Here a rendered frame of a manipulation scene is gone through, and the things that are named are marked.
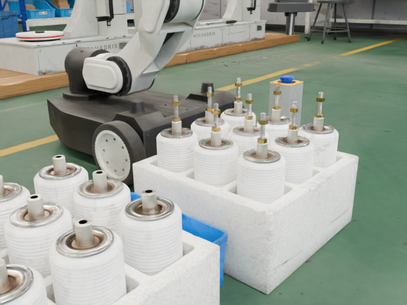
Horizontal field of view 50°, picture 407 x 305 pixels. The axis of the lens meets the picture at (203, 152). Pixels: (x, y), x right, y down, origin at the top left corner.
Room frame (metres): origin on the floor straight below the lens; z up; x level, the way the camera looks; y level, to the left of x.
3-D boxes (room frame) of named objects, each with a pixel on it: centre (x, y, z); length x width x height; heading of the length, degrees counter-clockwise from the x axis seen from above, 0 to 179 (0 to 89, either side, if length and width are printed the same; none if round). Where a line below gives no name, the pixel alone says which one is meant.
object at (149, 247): (0.60, 0.08, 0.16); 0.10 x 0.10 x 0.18
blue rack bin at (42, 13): (5.84, 2.15, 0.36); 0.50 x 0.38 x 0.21; 52
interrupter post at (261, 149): (0.82, -0.12, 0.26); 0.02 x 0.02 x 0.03
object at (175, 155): (0.97, 0.06, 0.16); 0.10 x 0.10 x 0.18
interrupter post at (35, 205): (0.58, 0.25, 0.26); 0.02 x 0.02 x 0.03
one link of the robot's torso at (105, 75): (1.63, 0.30, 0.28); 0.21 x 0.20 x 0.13; 51
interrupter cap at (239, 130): (0.98, -0.11, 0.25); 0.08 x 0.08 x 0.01
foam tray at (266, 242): (0.98, -0.11, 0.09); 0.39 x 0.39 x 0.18; 49
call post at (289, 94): (1.25, -0.24, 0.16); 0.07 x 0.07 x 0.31; 49
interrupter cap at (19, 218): (0.58, 0.25, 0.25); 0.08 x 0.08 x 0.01
